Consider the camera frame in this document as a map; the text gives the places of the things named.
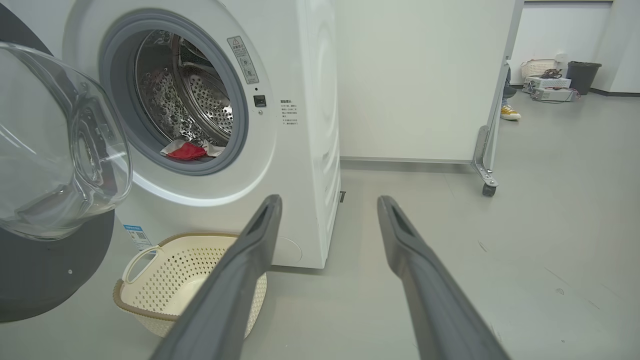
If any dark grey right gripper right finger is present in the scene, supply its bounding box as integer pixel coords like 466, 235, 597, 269
377, 195, 511, 360

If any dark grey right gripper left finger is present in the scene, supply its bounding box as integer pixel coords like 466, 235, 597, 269
150, 195, 283, 360

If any red and white jersey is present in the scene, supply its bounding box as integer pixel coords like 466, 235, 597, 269
160, 139, 224, 161

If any black round glass washer door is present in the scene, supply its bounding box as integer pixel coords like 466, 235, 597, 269
0, 4, 134, 323

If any cream perforated laundry basket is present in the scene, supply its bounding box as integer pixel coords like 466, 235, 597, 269
112, 232, 268, 339

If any white front-load washing machine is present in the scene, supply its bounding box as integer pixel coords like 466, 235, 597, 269
0, 0, 343, 271

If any white woven storage basket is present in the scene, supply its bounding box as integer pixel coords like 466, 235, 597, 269
520, 59, 559, 79

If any blue energy label sticker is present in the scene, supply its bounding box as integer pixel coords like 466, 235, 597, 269
123, 224, 153, 252

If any grey metal partition foot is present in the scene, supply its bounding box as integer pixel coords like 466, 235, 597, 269
471, 125, 500, 197

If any blue jeans leg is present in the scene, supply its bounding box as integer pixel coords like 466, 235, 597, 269
502, 66, 518, 100

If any white partition panel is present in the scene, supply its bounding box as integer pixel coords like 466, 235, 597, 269
334, 0, 525, 166

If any grey warning label sticker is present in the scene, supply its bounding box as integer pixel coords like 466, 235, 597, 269
227, 35, 260, 85

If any white electronic device box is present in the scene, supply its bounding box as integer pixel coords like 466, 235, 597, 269
523, 76, 572, 91
530, 87, 577, 103

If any black trash bin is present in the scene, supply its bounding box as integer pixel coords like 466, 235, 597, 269
566, 61, 603, 96

